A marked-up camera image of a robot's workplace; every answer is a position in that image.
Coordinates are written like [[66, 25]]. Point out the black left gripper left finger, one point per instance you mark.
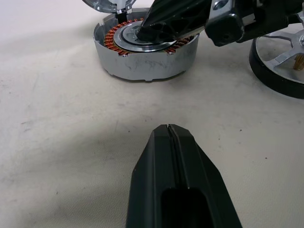
[[149, 166]]

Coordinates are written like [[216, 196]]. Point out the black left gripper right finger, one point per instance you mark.
[[204, 166]]

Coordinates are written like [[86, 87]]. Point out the spoked rotor with black rim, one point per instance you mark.
[[261, 71]]

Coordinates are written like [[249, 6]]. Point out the silver hinged motor lid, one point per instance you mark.
[[102, 4]]

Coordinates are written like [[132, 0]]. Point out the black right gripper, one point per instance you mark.
[[261, 21]]

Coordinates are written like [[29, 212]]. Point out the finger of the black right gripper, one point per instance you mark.
[[171, 10]]

